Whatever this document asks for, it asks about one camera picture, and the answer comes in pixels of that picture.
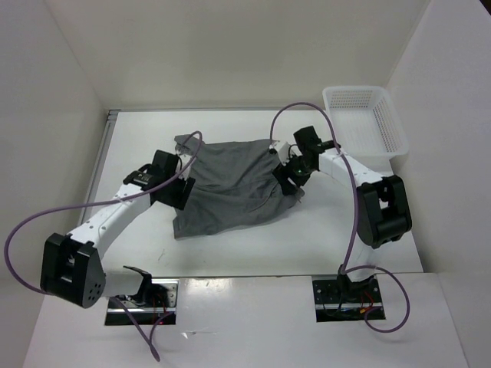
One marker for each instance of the grey shorts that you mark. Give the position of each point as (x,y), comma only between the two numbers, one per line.
(234,187)

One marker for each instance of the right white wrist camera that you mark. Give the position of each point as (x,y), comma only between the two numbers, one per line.
(282,149)

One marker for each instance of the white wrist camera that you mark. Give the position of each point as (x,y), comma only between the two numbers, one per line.
(282,149)
(184,165)

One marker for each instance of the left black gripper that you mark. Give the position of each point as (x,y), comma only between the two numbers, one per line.
(179,200)

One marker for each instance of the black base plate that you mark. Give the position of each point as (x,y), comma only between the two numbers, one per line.
(159,299)
(338,299)

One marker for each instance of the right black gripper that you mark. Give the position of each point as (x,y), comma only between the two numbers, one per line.
(281,173)

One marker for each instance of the white perforated plastic basket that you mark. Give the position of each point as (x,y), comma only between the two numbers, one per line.
(365,121)

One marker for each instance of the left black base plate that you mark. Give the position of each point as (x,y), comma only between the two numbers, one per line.
(159,299)

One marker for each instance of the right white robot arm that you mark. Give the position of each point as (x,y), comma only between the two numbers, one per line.
(381,210)

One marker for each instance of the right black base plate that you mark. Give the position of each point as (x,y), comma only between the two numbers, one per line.
(338,299)

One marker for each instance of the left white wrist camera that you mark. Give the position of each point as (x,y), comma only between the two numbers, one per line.
(184,165)

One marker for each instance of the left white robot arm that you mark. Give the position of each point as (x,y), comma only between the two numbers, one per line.
(72,264)

